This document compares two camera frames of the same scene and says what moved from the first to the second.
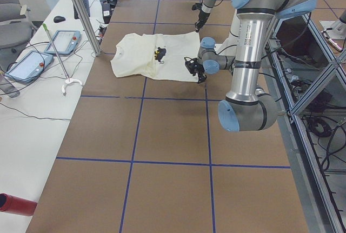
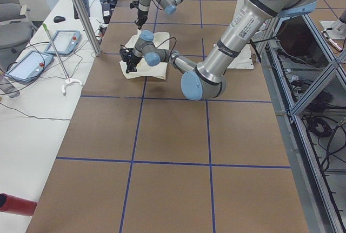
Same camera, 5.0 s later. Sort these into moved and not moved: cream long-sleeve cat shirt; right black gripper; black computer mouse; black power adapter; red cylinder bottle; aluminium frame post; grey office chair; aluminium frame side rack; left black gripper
Moved: left black gripper; right black gripper; cream long-sleeve cat shirt
Not moved: red cylinder bottle; aluminium frame side rack; grey office chair; black power adapter; aluminium frame post; black computer mouse
